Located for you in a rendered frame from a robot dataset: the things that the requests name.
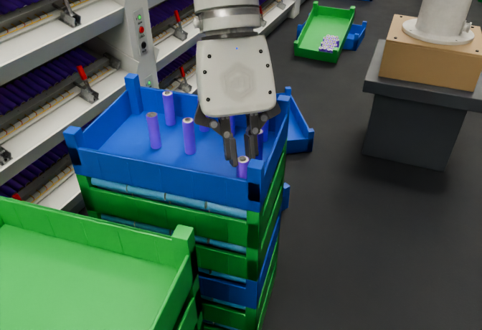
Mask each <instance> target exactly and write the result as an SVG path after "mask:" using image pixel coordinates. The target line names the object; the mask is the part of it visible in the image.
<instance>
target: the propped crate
mask: <svg viewBox="0 0 482 330"><path fill-rule="evenodd" d="M354 14H355V6H351V8H350V10H348V9H338V8H333V7H327V6H318V2H317V1H314V2H313V8H312V10H311V13H310V14H309V16H308V18H307V20H306V23H305V24H304V27H303V29H302V31H301V33H300V35H299V37H298V39H297V40H295V42H294V55H295V56H298V57H305V58H310V59H314V60H321V61H325V62H332V63H337V61H338V59H339V56H340V54H341V51H342V49H343V46H344V43H345V41H346V38H347V37H348V34H349V31H350V29H351V26H352V24H353V22H354ZM327 34H329V35H330V36H331V35H334V36H338V37H339V47H334V48H333V54H332V53H328V52H321V51H318V48H319V47H320V46H321V42H322V41H323V38H324V37H326V35H327Z"/></svg>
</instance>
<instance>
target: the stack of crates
mask: <svg viewBox="0 0 482 330"><path fill-rule="evenodd" d="M198 272H199V271H198V265H197V251H196V243H195V238H194V228H193V227H188V226H185V225H177V226H176V229H175V230H174V232H173V234H172V236H169V235H164V234H161V233H157V232H152V231H148V230H142V229H139V228H136V227H130V226H127V225H121V224H118V223H114V222H109V221H105V220H100V219H96V218H93V217H88V216H84V215H81V214H75V213H71V212H66V211H63V210H59V209H54V208H51V207H45V206H42V205H38V204H32V203H29V202H23V201H20V200H17V199H11V198H8V197H3V196H0V330H204V323H203V317H202V301H201V293H200V286H199V274H198Z"/></svg>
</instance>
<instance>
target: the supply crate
mask: <svg viewBox="0 0 482 330"><path fill-rule="evenodd" d="M124 80H125V84H126V91H125V92H124V93H122V94H121V95H120V96H119V97H118V98H117V99H116V100H115V101H114V102H113V103H112V104H111V105H110V106H108V107H107V108H106V109H105V110H104V111H103V112H102V113H101V114H100V115H99V116H98V117H97V118H96V119H95V120H94V121H93V122H92V123H91V124H90V125H89V126H88V127H87V128H86V129H85V130H84V131H82V129H81V128H80V127H76V126H69V127H68V128H67V129H66V130H65V131H63V136H64V138H65V143H66V145H67V149H68V151H69V155H70V158H71V161H72V165H73V168H74V170H75V174H79V175H83V176H88V177H92V178H96V179H102V180H106V181H110V182H116V183H120V184H127V185H130V186H134V187H140V188H144V189H150V190H154V191H158V192H164V193H168V194H174V195H178V196H182V197H188V198H192V199H198V200H202V201H205V202H211V203H215V204H221V205H225V206H229V207H235V208H239V209H246V210H249V211H253V212H260V210H261V209H262V206H263V202H264V200H265V197H266V194H267V192H268V189H269V186H270V183H271V180H272V178H273V175H274V172H275V169H276V166H277V164H278V160H279V158H280V155H281V152H282V150H283V147H284V144H285V140H286V139H287V136H288V123H289V114H290V96H288V95H279V96H278V99H277V102H278V105H279V106H280V109H281V112H280V114H278V115H277V116H275V117H273V118H271V119H269V125H268V140H267V141H266V142H263V160H257V159H251V160H250V162H249V164H248V166H247V179H242V178H238V177H237V167H233V166H232V165H231V164H230V162H229V161H226V160H225V153H224V146H223V139H222V136H221V135H219V134H218V133H217V132H216V131H214V130H213V129H212V128H209V131H207V132H201V131H200V130H199V125H197V124H195V122H194V135H195V144H196V153H195V154H192V155H188V154H186V153H185V148H184V134H183V127H182V119H183V118H186V117H190V118H193V119H194V114H195V111H196V108H197V98H198V97H197V95H195V94H191V93H182V92H176V91H172V93H173V99H174V111H175V118H176V124H175V125H174V126H168V125H166V120H165V114H164V104H163V98H162V92H164V91H171V90H162V89H157V88H148V87H143V86H140V81H139V76H138V74H133V73H128V74H127V75H126V76H125V77H124ZM149 112H156V113H157V114H158V120H159V130H160V135H161V145H162V146H161V148H158V149H153V148H151V143H150V138H149V134H148V125H147V120H146V114H147V113H149ZM246 128H247V126H246V117H245V114H243V115H236V116H235V136H234V138H235V140H236V146H237V157H238V156H245V142H244V134H245V133H246V131H245V130H246Z"/></svg>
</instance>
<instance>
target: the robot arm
mask: <svg viewBox="0 0 482 330"><path fill-rule="evenodd" d="M471 2H472V0H422V5H421V7H420V12H419V15H418V18H417V19H410V20H407V21H405V22H404V23H403V24H402V31H403V32H404V33H405V34H407V35H409V36H411V37H413V38H415V39H418V40H422V41H424V42H429V43H433V44H443V45H463V44H468V43H470V42H472V41H473V38H474V36H475V35H474V33H473V32H472V31H471V30H470V28H471V24H472V22H470V23H466V22H467V21H466V17H467V15H468V11H469V9H470V6H471ZM194 12H195V16H198V17H194V19H193V24H194V28H195V29H196V28H199V31H200V34H205V35H206V37H202V40H201V41H198V42H197V50H196V76H197V97H198V103H197V108H196V111H195V114H194V119H193V121H194V122H195V124H197V125H200V126H204V127H208V128H212V129H213V130H214V131H216V132H217V133H218V134H219V135H221V136H222V139H223V146H224V153H225V160H226V161H229V162H230V164H231V165H232V166H233V167H236V166H238V160H237V146H236V140H235V138H234V137H233V134H232V133H231V128H230V116H237V115H243V114H245V117H246V126H247V128H246V130H245V131H246V133H245V134H244V142H245V155H246V156H247V157H248V158H249V160H251V159H255V157H256V156H258V155H259V152H258V144H257V135H258V134H259V132H260V129H261V128H262V127H263V126H264V125H265V123H266V122H267V121H268V120H269V119H271V118H273V117H275V116H277V115H278V114H280V112H281V109H280V106H279V105H278V102H277V100H276V92H275V82H274V77H273V69H272V64H271V60H270V53H269V50H268V44H267V42H266V38H265V35H258V32H254V31H253V29H257V28H260V27H261V23H260V8H259V0H194ZM260 112H262V113H260ZM206 116H209V117H212V118H218V122H217V121H216V120H215V119H212V118H208V117H206Z"/></svg>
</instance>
